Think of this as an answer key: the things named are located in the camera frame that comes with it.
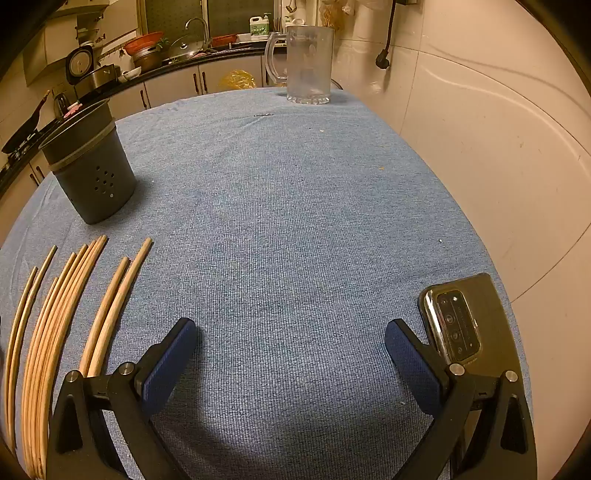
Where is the black frying pan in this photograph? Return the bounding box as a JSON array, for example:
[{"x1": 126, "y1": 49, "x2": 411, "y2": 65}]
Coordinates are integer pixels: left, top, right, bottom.
[{"x1": 1, "y1": 90, "x2": 51, "y2": 154}]

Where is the dark grey utensil holder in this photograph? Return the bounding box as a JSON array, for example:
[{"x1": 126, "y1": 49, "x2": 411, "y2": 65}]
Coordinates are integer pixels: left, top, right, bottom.
[{"x1": 38, "y1": 98, "x2": 137, "y2": 225}]

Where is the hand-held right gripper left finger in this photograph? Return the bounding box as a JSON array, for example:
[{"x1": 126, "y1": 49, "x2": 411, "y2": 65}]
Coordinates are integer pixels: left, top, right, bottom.
[{"x1": 48, "y1": 318, "x2": 198, "y2": 480}]

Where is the set of wooden chopsticks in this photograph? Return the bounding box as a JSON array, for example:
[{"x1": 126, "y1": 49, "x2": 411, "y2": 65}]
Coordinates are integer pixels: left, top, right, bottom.
[{"x1": 2, "y1": 234, "x2": 154, "y2": 478}]

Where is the rice cooker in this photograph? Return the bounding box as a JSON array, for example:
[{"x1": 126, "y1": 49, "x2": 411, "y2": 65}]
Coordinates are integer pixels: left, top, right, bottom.
[{"x1": 65, "y1": 46, "x2": 122, "y2": 90}]

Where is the glossy smartphone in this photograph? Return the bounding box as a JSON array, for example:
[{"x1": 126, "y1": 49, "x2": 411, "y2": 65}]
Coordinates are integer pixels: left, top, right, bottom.
[{"x1": 418, "y1": 272, "x2": 527, "y2": 384}]

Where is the kitchen window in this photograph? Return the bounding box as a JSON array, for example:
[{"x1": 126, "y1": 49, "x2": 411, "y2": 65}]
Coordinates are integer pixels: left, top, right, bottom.
[{"x1": 145, "y1": 0, "x2": 278, "y2": 42}]

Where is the metal pot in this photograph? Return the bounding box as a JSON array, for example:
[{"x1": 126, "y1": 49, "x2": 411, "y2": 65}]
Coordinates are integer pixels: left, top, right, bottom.
[{"x1": 134, "y1": 48, "x2": 163, "y2": 72}]

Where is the clear plastic pitcher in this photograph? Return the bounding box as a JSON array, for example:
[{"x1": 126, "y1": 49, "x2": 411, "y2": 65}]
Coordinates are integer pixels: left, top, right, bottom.
[{"x1": 264, "y1": 25, "x2": 335, "y2": 106}]

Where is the chrome faucet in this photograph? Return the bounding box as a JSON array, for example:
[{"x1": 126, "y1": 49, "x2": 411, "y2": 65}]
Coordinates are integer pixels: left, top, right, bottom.
[{"x1": 185, "y1": 17, "x2": 209, "y2": 44}]

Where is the black power plug cable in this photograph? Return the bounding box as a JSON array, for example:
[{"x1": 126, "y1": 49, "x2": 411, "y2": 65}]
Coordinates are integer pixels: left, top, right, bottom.
[{"x1": 376, "y1": 0, "x2": 399, "y2": 70}]

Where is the glass pot lid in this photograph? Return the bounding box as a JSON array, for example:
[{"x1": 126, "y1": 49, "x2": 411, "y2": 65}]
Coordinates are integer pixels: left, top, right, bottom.
[{"x1": 168, "y1": 39, "x2": 206, "y2": 61}]

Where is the large red basin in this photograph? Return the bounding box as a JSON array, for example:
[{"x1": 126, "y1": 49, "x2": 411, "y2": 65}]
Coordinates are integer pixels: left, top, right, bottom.
[{"x1": 124, "y1": 31, "x2": 164, "y2": 55}]

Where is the blue tablecloth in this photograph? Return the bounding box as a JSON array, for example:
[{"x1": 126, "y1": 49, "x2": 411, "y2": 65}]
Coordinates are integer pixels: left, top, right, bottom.
[{"x1": 0, "y1": 88, "x2": 532, "y2": 480}]

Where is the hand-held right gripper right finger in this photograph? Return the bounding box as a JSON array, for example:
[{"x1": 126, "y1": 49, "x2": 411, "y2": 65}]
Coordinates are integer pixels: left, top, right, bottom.
[{"x1": 385, "y1": 318, "x2": 539, "y2": 480}]

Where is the yellow plastic bag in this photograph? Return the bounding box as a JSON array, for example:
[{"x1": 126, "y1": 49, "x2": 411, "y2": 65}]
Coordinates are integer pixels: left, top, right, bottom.
[{"x1": 218, "y1": 69, "x2": 257, "y2": 90}]

